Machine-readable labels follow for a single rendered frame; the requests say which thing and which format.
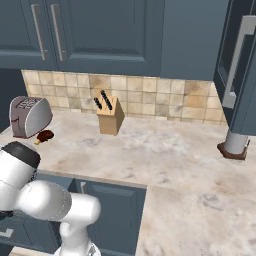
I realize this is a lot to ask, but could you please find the grey paper towel roll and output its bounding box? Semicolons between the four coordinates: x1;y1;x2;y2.
216;128;251;161

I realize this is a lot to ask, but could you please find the blue wall cupboard door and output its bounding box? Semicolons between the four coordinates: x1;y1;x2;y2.
0;0;58;72
44;0;166;78

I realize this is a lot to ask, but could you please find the brown chicken drumstick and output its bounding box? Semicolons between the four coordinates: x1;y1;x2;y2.
33;129;55;146

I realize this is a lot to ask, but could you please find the silver toaster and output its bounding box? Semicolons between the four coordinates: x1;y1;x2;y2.
8;95;54;140

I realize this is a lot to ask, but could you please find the blue base cupboard door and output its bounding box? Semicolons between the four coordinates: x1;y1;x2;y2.
75;178;148;256

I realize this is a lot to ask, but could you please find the grey cupboard door handle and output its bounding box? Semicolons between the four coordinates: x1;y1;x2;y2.
49;3;68;63
30;3;48;62

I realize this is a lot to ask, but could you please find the grey drawer handle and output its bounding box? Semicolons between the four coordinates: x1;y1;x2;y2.
0;227;15;239

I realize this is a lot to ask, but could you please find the wooden knife block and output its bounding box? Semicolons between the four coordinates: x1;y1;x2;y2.
93;89;126;137

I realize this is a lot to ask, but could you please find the grey open door handle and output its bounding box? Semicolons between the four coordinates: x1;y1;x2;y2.
221;14;256;110

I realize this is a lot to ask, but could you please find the blue open cupboard door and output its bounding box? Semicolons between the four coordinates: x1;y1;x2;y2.
212;0;256;137

